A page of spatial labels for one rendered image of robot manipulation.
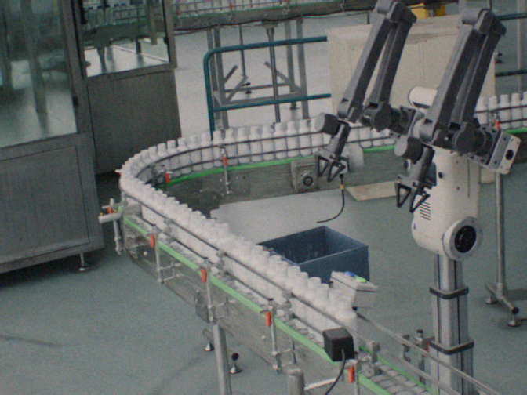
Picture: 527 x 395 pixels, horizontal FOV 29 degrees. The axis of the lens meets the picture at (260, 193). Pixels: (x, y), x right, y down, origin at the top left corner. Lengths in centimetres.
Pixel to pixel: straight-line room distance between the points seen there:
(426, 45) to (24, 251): 311
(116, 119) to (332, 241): 467
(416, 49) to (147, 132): 249
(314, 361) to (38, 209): 369
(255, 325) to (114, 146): 539
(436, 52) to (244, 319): 437
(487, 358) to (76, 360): 208
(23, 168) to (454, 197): 347
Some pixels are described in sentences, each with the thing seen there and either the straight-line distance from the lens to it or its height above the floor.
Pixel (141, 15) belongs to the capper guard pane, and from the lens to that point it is 854.
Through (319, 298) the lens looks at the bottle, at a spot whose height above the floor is 114.
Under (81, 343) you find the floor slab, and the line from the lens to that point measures 566.
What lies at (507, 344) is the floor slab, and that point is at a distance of 526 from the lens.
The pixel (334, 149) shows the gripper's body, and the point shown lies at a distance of 356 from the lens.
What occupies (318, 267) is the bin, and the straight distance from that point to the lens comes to 378.
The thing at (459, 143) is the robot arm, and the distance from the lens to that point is 324.
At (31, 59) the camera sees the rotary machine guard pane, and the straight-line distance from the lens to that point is 630.
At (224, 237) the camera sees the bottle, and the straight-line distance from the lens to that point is 342.
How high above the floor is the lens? 228
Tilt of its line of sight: 17 degrees down
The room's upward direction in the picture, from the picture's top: 5 degrees counter-clockwise
